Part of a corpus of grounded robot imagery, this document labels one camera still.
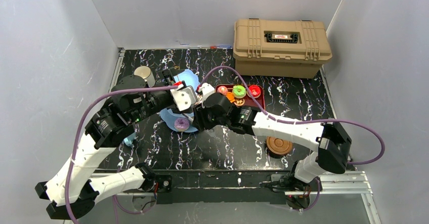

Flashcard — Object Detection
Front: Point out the blue three-tier cake stand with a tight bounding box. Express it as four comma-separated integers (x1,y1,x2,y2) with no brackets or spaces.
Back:
160,69,200,133

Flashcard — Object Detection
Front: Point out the red rectangular tray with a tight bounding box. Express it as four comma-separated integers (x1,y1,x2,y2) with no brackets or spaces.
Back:
215,84,265,109

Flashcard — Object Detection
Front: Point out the purple glazed donut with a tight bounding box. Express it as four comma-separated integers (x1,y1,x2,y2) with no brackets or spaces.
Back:
174,117,190,131

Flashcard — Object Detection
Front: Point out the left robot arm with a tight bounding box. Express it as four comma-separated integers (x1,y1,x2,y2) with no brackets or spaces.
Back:
35,67,179,220

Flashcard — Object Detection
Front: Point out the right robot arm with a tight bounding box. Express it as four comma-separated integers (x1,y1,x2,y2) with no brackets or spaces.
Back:
192,93,352,184

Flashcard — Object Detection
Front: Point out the orange cookie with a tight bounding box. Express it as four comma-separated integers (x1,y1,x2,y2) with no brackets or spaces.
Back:
226,92,235,103

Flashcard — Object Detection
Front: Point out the pink sugared cake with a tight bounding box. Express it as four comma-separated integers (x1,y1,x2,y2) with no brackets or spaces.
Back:
217,85,229,96

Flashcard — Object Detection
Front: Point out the beige ribbed mug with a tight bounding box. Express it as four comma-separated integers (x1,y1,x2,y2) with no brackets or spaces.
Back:
134,66,156,87

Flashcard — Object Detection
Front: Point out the green glazed donut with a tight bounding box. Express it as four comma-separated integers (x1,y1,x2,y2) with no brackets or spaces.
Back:
232,85,247,99

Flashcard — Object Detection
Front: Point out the red glazed donut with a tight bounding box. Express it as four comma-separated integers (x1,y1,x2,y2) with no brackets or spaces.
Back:
247,85,262,98

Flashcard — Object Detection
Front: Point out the red blue pen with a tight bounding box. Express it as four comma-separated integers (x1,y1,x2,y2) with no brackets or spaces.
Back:
209,45,232,50

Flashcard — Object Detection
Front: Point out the round brown wooden box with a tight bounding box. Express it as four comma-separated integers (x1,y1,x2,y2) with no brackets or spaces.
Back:
266,137,293,158

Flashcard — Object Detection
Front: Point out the light blue cup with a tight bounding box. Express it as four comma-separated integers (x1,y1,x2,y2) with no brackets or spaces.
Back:
122,132,136,147

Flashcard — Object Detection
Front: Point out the tan plastic toolbox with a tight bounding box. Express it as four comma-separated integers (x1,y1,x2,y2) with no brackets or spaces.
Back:
233,19,332,79

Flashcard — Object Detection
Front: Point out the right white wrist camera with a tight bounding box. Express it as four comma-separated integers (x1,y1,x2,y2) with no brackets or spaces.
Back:
197,82,216,101

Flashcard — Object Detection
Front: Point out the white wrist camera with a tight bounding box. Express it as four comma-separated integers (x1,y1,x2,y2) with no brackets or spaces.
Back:
170,84,198,112
197,82,216,101

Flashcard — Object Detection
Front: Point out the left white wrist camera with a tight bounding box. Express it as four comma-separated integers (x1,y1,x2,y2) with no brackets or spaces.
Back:
170,84,198,112

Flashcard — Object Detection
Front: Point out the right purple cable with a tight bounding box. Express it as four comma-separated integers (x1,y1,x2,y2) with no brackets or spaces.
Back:
200,65,385,213

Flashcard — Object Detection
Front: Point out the purple cable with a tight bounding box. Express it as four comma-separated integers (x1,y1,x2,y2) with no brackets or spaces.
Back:
200,65,385,213
64,81,185,224

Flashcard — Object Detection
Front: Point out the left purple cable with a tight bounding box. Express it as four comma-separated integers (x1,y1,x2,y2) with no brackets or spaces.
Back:
64,81,185,224

